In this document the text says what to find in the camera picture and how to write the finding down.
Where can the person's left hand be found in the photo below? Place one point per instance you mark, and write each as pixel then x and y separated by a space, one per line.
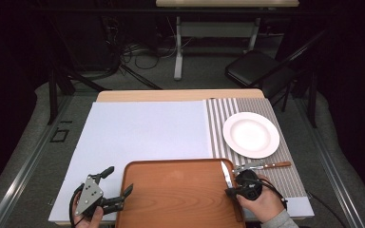
pixel 93 221

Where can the striped placemat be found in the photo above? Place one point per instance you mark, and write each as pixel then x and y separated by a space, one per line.
pixel 225 107

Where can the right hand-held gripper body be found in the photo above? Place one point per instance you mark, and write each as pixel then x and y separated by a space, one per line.
pixel 249 186

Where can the black folding chair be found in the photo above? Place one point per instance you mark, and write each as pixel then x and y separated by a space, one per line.
pixel 253 69

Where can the white table sheet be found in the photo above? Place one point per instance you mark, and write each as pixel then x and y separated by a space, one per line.
pixel 139 133

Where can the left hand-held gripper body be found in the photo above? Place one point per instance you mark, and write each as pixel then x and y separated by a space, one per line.
pixel 90 193

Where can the aluminium floor rail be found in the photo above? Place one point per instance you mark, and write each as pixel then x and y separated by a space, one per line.
pixel 336 171
pixel 22 174

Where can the black metal stand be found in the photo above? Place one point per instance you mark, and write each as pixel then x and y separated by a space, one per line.
pixel 53 95

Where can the wooden tray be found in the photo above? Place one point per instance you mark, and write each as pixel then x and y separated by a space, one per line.
pixel 177 196

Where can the white-legged desk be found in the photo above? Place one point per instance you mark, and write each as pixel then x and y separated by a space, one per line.
pixel 179 57

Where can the white plate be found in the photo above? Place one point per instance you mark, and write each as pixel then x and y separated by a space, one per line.
pixel 250 134

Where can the person's right hand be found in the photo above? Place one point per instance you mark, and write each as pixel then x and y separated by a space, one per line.
pixel 266 204

